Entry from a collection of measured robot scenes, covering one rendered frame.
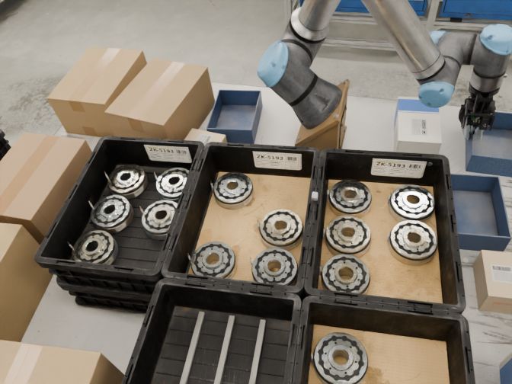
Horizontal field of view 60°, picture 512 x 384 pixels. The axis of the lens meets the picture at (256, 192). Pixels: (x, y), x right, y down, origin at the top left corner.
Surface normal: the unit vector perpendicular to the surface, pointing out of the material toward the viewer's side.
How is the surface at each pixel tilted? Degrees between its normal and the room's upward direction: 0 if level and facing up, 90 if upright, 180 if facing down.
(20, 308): 90
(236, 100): 90
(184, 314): 0
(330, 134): 90
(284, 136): 0
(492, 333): 0
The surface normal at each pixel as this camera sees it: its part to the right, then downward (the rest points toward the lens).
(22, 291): 0.98, 0.06
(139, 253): -0.10, -0.63
